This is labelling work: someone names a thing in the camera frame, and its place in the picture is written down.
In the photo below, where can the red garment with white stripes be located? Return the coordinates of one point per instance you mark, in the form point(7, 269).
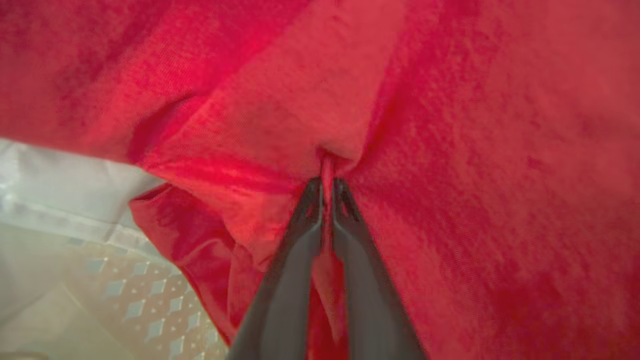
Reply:
point(450, 125)

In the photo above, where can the white plastic basket liner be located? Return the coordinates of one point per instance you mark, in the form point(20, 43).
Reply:
point(55, 195)

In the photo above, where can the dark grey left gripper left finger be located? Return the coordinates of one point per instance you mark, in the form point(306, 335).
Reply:
point(285, 300)

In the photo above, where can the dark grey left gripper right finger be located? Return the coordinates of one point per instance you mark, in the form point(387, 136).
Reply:
point(370, 300)

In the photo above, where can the white laundry basket brown rim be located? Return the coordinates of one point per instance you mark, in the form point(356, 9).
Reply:
point(150, 310)

